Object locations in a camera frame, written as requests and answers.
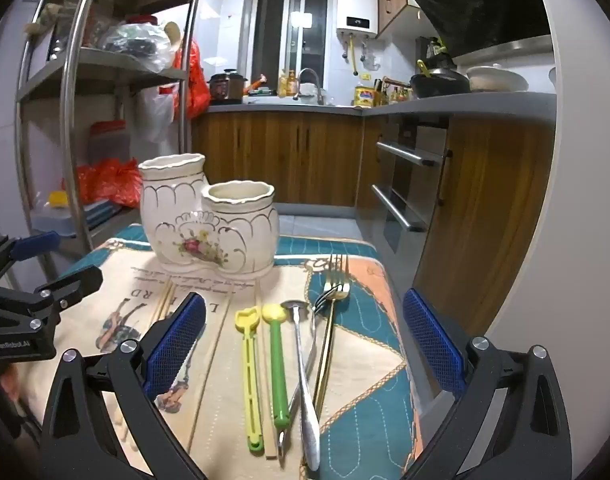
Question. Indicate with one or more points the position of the metal shelf rack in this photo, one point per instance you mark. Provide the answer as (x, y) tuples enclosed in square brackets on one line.
[(80, 60)]

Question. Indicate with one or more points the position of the yellow skimmer ladle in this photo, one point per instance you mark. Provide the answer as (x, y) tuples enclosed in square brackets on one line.
[(173, 34)]

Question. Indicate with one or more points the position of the blue plastic tray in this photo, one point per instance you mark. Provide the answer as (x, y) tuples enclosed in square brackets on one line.
[(107, 214)]

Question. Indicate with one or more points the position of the black range hood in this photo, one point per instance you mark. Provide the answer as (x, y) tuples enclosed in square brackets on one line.
[(480, 5)]

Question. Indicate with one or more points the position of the yellow plastic fork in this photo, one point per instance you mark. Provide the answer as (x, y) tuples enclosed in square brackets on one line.
[(250, 380)]

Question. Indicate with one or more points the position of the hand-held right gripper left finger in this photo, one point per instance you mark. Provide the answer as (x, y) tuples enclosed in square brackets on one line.
[(177, 345)]

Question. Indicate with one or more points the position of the black wok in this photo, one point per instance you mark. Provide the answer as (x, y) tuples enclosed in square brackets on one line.
[(437, 85)]

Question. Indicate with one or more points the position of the rice cooker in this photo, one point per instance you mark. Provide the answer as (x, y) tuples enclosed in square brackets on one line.
[(226, 87)]

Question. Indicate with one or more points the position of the white ceramic pot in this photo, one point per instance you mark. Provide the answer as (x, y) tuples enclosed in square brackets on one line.
[(497, 80)]

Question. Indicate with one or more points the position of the white plastic bag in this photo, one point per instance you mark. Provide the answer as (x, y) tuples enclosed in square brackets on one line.
[(155, 115)]

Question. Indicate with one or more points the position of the built-in oven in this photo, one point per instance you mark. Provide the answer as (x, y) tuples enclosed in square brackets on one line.
[(405, 180)]

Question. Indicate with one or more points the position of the grey kitchen countertop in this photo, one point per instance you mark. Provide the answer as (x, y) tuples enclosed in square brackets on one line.
[(435, 105)]

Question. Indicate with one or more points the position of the yellow soap bottle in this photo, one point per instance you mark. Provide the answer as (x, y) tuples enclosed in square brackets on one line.
[(285, 85)]

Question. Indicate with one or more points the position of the silver fork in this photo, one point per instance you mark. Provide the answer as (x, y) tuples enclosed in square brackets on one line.
[(321, 302)]

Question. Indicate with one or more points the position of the wooden base cabinets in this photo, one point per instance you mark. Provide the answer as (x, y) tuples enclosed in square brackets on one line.
[(285, 160)]

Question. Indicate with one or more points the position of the red lidded plastic container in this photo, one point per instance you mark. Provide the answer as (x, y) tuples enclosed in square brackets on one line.
[(107, 142)]

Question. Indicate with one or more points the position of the white ceramic jar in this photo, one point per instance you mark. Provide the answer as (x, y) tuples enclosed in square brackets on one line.
[(553, 77)]

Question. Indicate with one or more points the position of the hanging red plastic bag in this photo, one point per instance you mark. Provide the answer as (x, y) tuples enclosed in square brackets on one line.
[(195, 85)]

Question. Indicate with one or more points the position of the printed quilted table mat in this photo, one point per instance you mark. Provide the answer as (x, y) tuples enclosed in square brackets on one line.
[(365, 360)]

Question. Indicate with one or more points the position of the row of seasoning bottles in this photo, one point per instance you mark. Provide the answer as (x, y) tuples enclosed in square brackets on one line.
[(395, 94)]

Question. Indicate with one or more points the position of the red printed package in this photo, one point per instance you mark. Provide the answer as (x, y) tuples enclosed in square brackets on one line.
[(102, 20)]

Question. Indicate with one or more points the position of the yellow lidded clear box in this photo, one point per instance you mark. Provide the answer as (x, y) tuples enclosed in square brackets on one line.
[(59, 207)]

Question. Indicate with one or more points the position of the gold fork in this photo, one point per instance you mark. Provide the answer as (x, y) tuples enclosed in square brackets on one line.
[(327, 340)]

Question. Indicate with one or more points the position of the silver spoon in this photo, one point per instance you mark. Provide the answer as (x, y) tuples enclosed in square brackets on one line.
[(305, 400)]

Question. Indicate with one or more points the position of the orange kitchen tool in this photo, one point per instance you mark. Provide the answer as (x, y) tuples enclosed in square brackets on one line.
[(259, 82)]

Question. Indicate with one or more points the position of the white water heater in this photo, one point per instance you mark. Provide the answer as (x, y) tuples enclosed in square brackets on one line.
[(356, 7)]

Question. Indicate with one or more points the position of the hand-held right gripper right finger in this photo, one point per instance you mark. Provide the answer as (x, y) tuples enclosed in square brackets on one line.
[(430, 345)]

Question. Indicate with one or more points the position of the yellow cooking oil bottle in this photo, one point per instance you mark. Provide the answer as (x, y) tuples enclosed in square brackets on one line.
[(364, 96)]

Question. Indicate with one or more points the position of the floral ceramic utensil holder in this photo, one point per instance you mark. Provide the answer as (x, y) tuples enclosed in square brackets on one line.
[(210, 230)]

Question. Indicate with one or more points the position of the clear plastic bag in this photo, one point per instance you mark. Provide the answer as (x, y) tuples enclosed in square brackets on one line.
[(135, 42)]

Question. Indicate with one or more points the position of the kitchen window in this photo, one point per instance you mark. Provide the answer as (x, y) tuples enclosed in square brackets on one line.
[(290, 35)]

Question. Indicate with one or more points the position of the kitchen faucet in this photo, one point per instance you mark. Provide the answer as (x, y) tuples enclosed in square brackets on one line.
[(315, 80)]

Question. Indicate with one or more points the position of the crumpled red plastic bag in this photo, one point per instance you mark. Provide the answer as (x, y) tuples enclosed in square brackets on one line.
[(110, 180)]

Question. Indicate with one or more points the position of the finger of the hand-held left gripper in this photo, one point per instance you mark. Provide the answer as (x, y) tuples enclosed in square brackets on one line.
[(37, 242), (77, 282)]

